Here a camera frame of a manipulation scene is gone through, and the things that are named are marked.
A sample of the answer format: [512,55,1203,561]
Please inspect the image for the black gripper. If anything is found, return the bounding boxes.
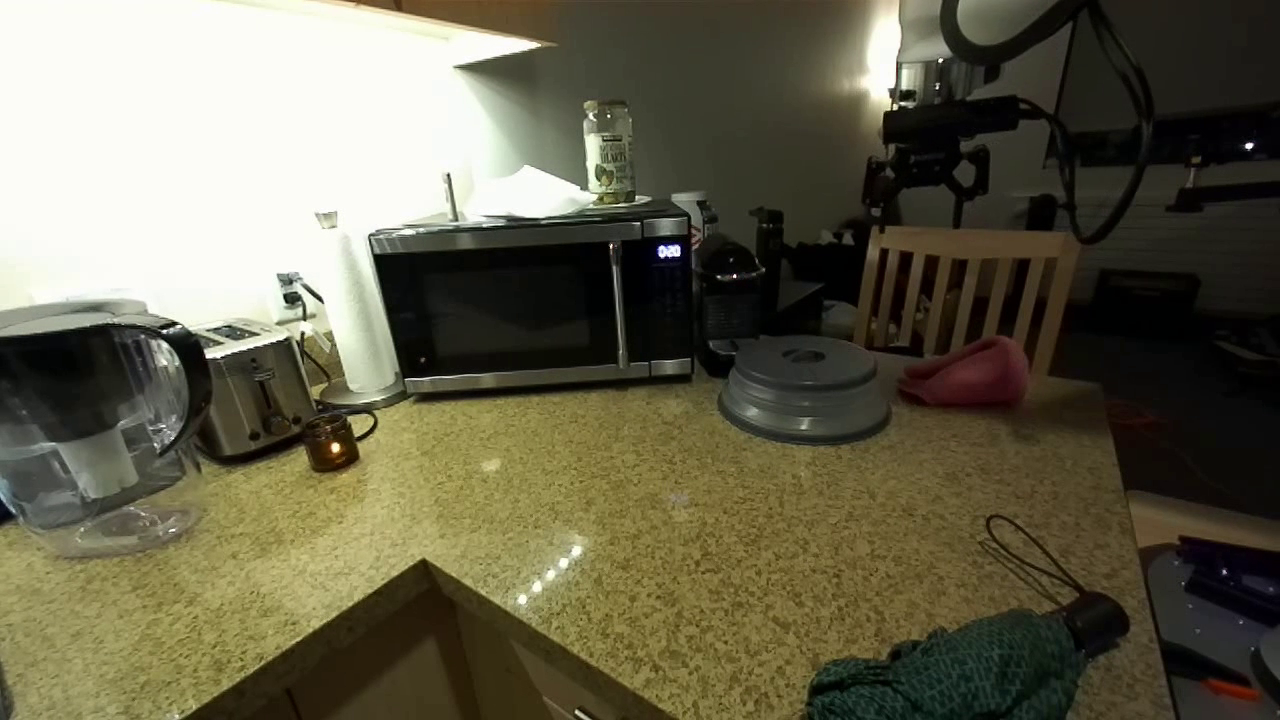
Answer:
[862,139,996,234]

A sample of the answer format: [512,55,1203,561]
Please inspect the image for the pink cloth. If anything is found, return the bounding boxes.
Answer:
[898,331,1038,413]

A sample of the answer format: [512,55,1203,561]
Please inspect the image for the wooden slat chair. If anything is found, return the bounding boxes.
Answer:
[853,221,1086,382]

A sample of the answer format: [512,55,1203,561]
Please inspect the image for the black bottle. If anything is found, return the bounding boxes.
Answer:
[748,204,791,298]

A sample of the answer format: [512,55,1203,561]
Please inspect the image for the black coffee machine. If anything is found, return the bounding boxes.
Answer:
[694,234,774,382]

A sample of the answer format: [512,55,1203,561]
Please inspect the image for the grey collapsible microwave cover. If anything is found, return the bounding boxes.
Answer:
[718,331,898,445]

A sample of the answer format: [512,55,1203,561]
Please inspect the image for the black mounting bar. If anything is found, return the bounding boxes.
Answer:
[1064,99,1280,216]

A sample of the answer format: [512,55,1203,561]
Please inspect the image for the glass jar with lid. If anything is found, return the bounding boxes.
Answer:
[581,98,641,209]

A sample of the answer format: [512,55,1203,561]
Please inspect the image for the white papers pile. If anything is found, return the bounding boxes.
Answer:
[456,162,602,226]

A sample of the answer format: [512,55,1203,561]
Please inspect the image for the folded green umbrella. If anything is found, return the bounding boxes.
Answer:
[801,513,1137,720]

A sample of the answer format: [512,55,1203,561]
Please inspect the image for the wooden upper cabinets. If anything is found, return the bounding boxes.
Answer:
[353,0,558,68]

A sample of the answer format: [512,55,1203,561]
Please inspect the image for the tray of hand tools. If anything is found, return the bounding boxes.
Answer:
[1137,533,1280,720]

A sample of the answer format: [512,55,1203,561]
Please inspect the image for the white paper towel roll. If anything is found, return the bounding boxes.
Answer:
[312,209,404,404]

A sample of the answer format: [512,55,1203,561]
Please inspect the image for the small amber glass mug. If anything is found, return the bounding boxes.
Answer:
[302,404,384,477]

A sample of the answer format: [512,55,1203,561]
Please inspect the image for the silver pot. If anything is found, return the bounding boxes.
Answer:
[197,316,321,465]

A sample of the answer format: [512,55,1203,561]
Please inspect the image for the clear water filter pitcher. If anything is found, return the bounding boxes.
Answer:
[0,298,218,556]

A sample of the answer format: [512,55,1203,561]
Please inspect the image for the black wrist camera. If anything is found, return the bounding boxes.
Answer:
[875,98,1030,152]

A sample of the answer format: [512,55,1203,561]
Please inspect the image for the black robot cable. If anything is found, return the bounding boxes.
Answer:
[1015,0,1160,251]

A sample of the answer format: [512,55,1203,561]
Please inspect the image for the wall outlet with plug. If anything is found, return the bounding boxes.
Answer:
[271,268,330,326]

